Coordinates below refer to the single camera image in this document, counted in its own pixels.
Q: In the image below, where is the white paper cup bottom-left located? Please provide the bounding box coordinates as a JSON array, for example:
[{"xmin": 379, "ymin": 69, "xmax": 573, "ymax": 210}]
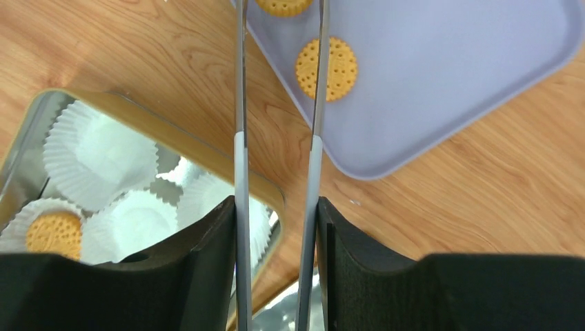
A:
[{"xmin": 177, "ymin": 173, "xmax": 271, "ymax": 268}]

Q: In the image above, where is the white paper cup top-left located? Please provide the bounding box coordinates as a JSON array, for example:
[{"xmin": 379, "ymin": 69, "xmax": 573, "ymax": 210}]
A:
[{"xmin": 156, "ymin": 157, "xmax": 204, "ymax": 188}]

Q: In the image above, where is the white paper cup centre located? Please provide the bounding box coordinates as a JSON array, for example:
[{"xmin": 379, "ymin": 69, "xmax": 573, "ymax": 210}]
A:
[{"xmin": 80, "ymin": 190, "xmax": 177, "ymax": 265}]

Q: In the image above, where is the white paper cup bottom-right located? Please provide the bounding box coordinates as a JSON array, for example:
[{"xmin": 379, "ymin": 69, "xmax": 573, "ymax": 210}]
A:
[{"xmin": 43, "ymin": 100, "xmax": 158, "ymax": 212}]

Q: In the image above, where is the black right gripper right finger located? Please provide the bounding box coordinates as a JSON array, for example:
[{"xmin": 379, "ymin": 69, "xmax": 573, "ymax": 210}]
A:
[{"xmin": 317, "ymin": 197, "xmax": 584, "ymax": 330}]

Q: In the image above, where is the white paper cup top-right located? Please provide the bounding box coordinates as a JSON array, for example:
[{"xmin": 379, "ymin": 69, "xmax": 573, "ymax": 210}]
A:
[{"xmin": 1, "ymin": 198, "xmax": 86, "ymax": 253}]

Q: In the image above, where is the silver tin lid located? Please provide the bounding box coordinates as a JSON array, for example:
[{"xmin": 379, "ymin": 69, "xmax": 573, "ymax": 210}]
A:
[{"xmin": 252, "ymin": 268, "xmax": 326, "ymax": 331}]

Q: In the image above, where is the gold cookie tin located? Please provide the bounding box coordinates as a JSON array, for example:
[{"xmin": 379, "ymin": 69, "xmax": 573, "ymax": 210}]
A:
[{"xmin": 0, "ymin": 88, "xmax": 286, "ymax": 331}]

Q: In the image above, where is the metal tongs grey handle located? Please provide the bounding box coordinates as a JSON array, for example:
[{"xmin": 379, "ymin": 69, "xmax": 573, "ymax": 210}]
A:
[{"xmin": 234, "ymin": 1, "xmax": 330, "ymax": 330}]

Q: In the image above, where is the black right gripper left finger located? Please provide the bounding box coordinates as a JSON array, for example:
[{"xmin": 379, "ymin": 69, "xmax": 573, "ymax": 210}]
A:
[{"xmin": 1, "ymin": 196, "xmax": 236, "ymax": 330}]

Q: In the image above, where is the lavender plastic tray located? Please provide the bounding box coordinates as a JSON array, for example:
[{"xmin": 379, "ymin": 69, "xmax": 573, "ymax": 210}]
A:
[{"xmin": 233, "ymin": 1, "xmax": 584, "ymax": 181}]

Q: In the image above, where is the round yellow cookie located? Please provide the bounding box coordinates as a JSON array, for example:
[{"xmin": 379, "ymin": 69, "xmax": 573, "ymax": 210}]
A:
[
  {"xmin": 25, "ymin": 212, "xmax": 81, "ymax": 261},
  {"xmin": 295, "ymin": 37, "xmax": 359, "ymax": 102},
  {"xmin": 255, "ymin": 0, "xmax": 313, "ymax": 17}
]

